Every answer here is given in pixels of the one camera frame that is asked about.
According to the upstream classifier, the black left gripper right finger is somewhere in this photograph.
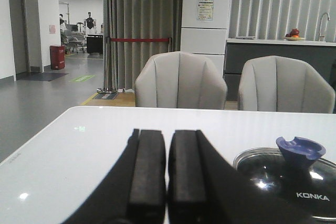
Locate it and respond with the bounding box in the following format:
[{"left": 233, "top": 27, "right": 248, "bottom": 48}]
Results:
[{"left": 169, "top": 130, "right": 319, "bottom": 223}]

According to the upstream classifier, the red trash bin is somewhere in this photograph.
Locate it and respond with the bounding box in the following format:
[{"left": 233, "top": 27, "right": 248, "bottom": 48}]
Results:
[{"left": 50, "top": 45, "right": 65, "bottom": 70}]

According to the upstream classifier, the chrome stanchion post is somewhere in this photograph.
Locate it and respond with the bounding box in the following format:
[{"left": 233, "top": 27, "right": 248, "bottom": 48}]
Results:
[{"left": 97, "top": 36, "right": 117, "bottom": 94}]

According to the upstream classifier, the fruit plate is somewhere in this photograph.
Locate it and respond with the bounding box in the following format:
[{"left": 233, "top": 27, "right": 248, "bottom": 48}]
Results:
[{"left": 284, "top": 28, "right": 305, "bottom": 41}]

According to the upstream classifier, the white refrigerator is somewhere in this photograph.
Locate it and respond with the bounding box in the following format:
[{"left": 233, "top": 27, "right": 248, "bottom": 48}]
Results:
[{"left": 180, "top": 0, "right": 230, "bottom": 75}]

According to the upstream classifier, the dark floor mat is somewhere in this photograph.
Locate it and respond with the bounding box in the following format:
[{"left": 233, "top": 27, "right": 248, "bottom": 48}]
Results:
[{"left": 16, "top": 72, "right": 67, "bottom": 81}]

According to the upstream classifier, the grey kitchen counter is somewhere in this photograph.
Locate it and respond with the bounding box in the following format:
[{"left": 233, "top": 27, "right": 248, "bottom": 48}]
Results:
[{"left": 223, "top": 38, "right": 336, "bottom": 102}]

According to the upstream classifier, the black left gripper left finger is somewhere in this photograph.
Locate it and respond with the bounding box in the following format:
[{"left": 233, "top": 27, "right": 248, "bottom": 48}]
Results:
[{"left": 65, "top": 129, "right": 166, "bottom": 223}]

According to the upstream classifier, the red barrier belt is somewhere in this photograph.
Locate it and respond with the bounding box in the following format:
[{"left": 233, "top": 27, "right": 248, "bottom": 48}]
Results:
[{"left": 110, "top": 38, "right": 171, "bottom": 42}]

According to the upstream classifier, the beige upholstered chair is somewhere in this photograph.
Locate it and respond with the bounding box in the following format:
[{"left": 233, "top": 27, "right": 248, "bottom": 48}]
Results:
[
  {"left": 237, "top": 56, "right": 335, "bottom": 114},
  {"left": 134, "top": 51, "right": 227, "bottom": 110}
]

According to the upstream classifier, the left beige upholstered chair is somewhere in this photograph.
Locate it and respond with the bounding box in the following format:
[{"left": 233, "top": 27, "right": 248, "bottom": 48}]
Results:
[{"left": 134, "top": 51, "right": 227, "bottom": 110}]

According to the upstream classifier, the right beige upholstered chair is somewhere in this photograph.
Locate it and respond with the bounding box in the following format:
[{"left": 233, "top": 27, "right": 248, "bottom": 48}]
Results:
[{"left": 237, "top": 56, "right": 335, "bottom": 114}]

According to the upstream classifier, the chrome faucet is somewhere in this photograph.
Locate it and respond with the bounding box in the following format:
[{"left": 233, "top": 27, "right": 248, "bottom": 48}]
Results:
[{"left": 318, "top": 12, "right": 330, "bottom": 41}]

